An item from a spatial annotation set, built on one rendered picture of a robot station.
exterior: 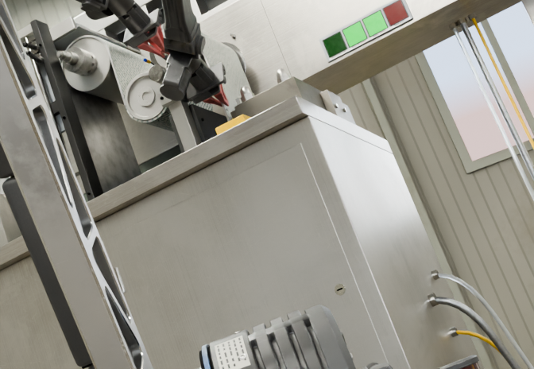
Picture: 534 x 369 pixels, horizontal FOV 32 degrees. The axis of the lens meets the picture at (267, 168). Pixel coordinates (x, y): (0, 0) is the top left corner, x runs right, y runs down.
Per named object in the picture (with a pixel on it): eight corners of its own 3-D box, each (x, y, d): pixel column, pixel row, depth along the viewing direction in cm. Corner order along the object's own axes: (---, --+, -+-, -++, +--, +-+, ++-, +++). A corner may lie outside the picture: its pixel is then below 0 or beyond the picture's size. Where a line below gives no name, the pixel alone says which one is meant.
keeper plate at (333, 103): (335, 133, 221) (319, 92, 224) (349, 139, 231) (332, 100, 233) (345, 129, 221) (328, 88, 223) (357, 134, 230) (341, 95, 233)
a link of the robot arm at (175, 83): (205, 33, 203) (167, 24, 204) (189, 74, 197) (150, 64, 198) (207, 64, 213) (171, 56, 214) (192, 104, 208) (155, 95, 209)
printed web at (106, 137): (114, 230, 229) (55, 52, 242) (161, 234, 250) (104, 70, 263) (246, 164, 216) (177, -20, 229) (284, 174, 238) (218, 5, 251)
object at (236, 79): (228, 122, 219) (203, 54, 224) (267, 136, 241) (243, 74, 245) (230, 122, 219) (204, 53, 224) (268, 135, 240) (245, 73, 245)
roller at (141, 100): (133, 128, 229) (118, 85, 232) (182, 141, 252) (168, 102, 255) (173, 106, 225) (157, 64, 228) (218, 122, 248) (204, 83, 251)
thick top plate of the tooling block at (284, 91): (242, 130, 213) (234, 106, 214) (303, 151, 249) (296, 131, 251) (303, 99, 208) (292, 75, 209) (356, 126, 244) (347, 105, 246)
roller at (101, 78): (73, 100, 238) (57, 52, 241) (125, 115, 261) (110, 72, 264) (116, 75, 233) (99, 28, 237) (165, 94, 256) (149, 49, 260)
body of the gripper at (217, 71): (227, 84, 213) (210, 64, 208) (191, 103, 217) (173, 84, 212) (226, 66, 218) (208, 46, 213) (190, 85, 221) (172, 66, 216)
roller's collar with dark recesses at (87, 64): (67, 75, 232) (59, 53, 234) (80, 80, 237) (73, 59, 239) (87, 64, 230) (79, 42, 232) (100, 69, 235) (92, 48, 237)
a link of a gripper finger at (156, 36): (176, 56, 220) (150, 28, 215) (152, 71, 222) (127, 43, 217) (177, 40, 225) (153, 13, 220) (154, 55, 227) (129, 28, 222)
